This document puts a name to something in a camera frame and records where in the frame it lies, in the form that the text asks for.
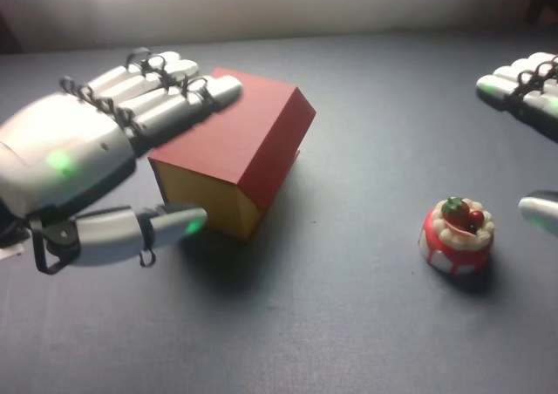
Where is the toy strawberry cake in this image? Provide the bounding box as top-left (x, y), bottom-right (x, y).
top-left (418, 195), bottom-right (496, 277)

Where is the red box with yellow inside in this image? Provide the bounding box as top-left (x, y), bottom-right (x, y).
top-left (147, 66), bottom-right (317, 242)

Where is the grey table cloth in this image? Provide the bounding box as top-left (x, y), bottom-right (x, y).
top-left (0, 31), bottom-right (558, 394)

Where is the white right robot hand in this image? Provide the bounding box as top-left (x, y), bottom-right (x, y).
top-left (475, 51), bottom-right (558, 239)

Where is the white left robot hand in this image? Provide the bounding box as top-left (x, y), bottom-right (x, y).
top-left (0, 47), bottom-right (244, 275)

